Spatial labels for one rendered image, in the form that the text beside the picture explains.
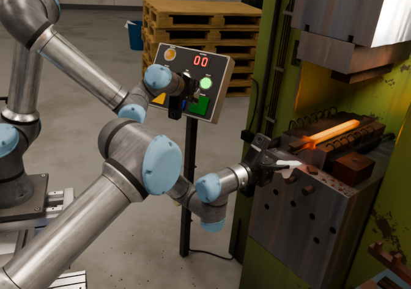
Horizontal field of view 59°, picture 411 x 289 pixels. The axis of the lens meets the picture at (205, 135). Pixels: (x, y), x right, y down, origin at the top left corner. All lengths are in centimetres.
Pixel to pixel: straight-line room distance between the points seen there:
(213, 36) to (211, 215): 320
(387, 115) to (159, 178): 119
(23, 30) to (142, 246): 153
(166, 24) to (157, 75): 280
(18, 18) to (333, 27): 89
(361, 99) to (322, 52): 56
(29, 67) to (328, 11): 93
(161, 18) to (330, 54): 284
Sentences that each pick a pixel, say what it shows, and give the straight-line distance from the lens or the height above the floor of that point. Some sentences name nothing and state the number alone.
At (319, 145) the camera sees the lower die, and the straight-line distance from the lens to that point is 135.
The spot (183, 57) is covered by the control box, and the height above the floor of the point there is 116.
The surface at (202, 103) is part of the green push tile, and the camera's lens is 149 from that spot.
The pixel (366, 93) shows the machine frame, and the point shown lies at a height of 107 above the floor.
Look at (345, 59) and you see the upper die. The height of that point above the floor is 131.
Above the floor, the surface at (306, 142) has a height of 101.
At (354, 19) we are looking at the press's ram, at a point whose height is 143.
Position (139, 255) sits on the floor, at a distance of 221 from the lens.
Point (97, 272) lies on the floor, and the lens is 216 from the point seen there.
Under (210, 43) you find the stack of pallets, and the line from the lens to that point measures 412.
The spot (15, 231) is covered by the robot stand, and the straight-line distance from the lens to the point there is 136.
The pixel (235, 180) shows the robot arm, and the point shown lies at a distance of 106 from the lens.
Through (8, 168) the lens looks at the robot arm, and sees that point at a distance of 125.
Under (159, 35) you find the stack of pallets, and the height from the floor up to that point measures 73.
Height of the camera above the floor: 159
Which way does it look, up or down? 27 degrees down
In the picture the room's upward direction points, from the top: 5 degrees clockwise
